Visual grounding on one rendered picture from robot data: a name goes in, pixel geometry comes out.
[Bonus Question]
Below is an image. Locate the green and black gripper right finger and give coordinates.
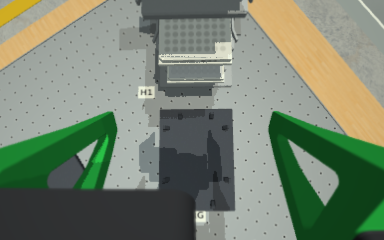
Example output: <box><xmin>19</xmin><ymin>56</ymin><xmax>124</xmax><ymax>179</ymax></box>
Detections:
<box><xmin>268</xmin><ymin>111</ymin><xmax>384</xmax><ymax>240</ymax></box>

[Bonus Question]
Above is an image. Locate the grey plate hotel rack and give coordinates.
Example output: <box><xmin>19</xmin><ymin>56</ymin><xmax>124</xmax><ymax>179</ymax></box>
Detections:
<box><xmin>135</xmin><ymin>0</ymin><xmax>253</xmax><ymax>88</ymax></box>

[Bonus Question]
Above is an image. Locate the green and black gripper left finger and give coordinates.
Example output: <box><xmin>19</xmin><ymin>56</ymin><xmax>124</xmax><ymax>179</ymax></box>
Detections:
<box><xmin>0</xmin><ymin>111</ymin><xmax>117</xmax><ymax>189</ymax></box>

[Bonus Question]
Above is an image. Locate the grey well plate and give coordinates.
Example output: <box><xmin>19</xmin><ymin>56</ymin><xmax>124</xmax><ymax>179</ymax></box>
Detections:
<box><xmin>167</xmin><ymin>65</ymin><xmax>224</xmax><ymax>84</ymax></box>

